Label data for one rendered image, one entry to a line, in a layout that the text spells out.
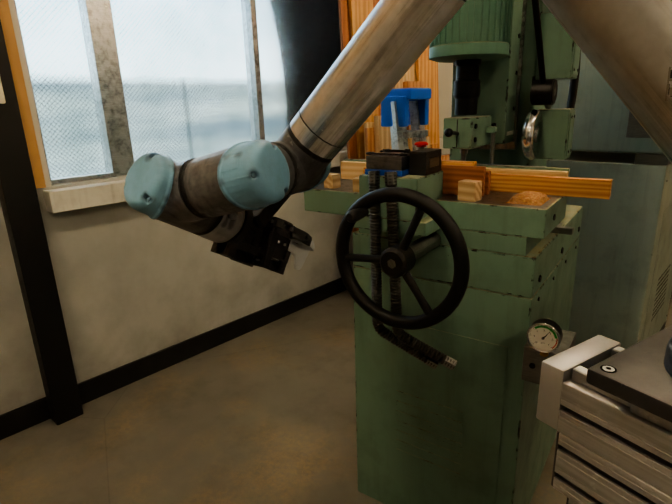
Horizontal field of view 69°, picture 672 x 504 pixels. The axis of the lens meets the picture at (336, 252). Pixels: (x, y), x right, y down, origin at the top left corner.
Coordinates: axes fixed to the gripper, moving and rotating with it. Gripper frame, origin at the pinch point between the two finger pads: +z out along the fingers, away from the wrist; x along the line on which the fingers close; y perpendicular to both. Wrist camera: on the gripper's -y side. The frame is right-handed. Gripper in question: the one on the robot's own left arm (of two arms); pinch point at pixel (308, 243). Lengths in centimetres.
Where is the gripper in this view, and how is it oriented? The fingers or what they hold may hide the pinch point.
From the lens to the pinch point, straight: 87.1
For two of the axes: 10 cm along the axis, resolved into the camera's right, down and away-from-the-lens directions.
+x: 8.2, 1.6, -5.6
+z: 5.1, 2.6, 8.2
